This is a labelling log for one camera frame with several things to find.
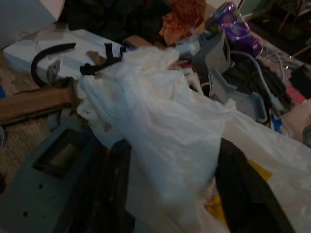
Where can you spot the dark clothes pile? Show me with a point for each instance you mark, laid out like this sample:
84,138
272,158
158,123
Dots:
116,17

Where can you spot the light blue flat box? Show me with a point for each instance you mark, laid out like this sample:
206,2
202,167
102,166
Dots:
70,48

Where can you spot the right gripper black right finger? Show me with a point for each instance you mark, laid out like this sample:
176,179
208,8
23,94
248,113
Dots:
247,199

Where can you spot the grey plastic device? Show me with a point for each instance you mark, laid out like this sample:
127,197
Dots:
213,53

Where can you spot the purple printed package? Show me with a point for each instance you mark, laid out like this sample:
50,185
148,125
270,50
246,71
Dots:
235,24

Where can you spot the brown cardboard piece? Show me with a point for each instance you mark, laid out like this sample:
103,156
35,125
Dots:
36,102

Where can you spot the white plastic bag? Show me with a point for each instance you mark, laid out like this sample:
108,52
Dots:
155,114

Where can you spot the grey plastic housing with slot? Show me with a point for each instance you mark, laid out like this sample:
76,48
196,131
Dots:
43,189

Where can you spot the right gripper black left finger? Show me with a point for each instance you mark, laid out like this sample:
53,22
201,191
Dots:
107,189

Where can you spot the orange red patterned cloth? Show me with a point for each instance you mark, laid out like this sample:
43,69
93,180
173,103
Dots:
182,19

